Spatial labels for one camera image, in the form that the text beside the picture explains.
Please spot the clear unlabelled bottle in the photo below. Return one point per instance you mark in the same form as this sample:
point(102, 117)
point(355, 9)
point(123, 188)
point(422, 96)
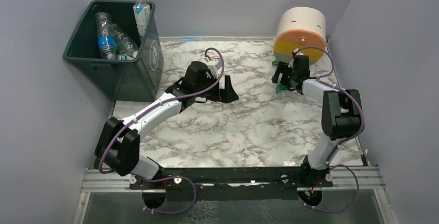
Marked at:
point(126, 44)

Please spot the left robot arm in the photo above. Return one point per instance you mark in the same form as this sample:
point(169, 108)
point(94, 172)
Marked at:
point(119, 144)

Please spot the white cylinder with coloured face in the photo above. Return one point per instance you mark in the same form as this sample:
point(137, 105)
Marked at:
point(300, 27)

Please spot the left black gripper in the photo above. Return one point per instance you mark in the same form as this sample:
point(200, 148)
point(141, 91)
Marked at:
point(219, 87)

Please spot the clear bottle blue wrap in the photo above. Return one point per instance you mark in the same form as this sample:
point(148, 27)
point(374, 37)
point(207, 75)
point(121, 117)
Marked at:
point(105, 35)

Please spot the clear bottle grey blue label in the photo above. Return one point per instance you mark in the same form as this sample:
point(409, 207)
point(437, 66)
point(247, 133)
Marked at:
point(124, 57)

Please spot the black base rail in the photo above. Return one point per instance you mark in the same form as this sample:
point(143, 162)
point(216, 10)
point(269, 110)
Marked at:
point(231, 184)

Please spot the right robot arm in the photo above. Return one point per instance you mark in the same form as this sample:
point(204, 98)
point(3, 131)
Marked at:
point(341, 115)

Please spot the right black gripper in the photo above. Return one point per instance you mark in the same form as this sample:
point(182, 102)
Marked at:
point(286, 76)

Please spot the dark green plastic bin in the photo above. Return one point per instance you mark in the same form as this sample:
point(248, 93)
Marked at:
point(133, 80)

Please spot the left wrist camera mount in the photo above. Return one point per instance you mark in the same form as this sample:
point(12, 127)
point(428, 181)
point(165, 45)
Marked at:
point(214, 65)

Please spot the aluminium frame rail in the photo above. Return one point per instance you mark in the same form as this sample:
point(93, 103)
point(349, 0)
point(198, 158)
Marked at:
point(342, 178)

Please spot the clear bottle green white label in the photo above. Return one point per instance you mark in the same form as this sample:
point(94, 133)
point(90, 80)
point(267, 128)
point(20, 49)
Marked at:
point(282, 91)

